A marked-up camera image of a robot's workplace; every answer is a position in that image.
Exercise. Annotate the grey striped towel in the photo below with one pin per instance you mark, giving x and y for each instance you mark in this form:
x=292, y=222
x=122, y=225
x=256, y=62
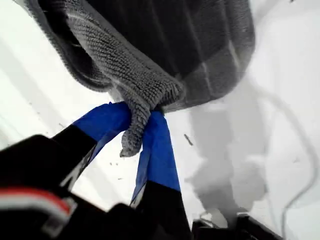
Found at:
x=130, y=62

